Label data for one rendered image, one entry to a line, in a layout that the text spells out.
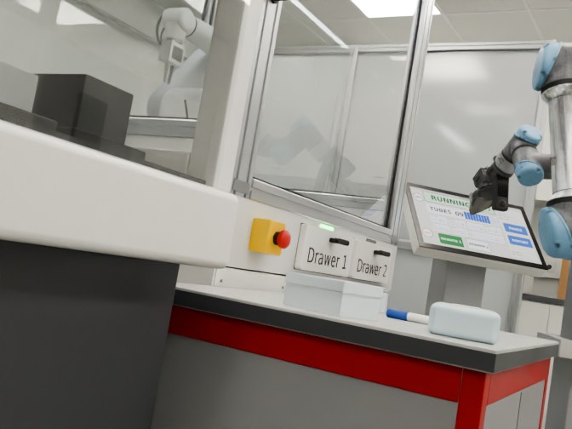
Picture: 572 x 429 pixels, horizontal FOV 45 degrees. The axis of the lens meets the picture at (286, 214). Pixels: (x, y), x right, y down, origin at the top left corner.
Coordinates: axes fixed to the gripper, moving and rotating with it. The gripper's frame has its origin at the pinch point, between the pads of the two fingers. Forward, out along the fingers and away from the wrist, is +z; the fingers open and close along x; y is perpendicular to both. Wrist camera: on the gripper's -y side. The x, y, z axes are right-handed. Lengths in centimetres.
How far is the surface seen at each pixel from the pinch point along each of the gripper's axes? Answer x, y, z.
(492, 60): -51, 121, 11
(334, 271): 57, -40, -6
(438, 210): 1.7, 14.0, 14.9
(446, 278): -4.6, -4.9, 29.1
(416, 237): 13.5, -0.9, 15.4
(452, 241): -0.3, 0.0, 14.8
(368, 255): 41.7, -25.4, 1.4
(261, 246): 86, -57, -31
